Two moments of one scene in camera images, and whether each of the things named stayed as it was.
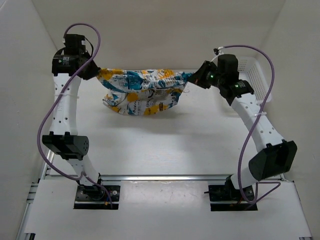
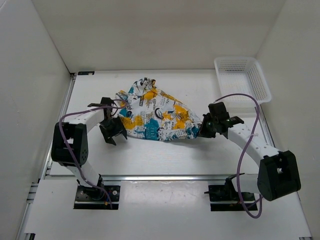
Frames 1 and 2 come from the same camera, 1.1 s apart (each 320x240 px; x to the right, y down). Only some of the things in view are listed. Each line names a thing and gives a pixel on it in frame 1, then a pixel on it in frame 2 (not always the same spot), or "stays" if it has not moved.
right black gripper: x=198 y=78 to x=203 y=132
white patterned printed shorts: x=142 y=92 to x=149 y=113
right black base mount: x=244 y=197 stays
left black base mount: x=94 y=197 stays
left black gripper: x=93 y=73 to x=119 y=128
